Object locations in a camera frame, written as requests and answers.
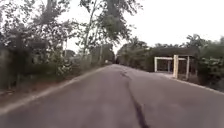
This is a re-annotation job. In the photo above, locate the grey asphalt road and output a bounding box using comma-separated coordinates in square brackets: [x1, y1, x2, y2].
[0, 63, 224, 128]

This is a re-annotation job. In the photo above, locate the row of trees and bushes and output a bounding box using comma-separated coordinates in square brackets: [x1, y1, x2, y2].
[115, 33, 224, 90]
[0, 0, 144, 91]

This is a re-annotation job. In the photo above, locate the dirt verge strip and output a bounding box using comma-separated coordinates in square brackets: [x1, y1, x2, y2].
[0, 65, 108, 108]

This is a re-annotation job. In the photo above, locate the white post gate structure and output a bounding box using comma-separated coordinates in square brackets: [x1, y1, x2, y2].
[153, 54, 191, 80]

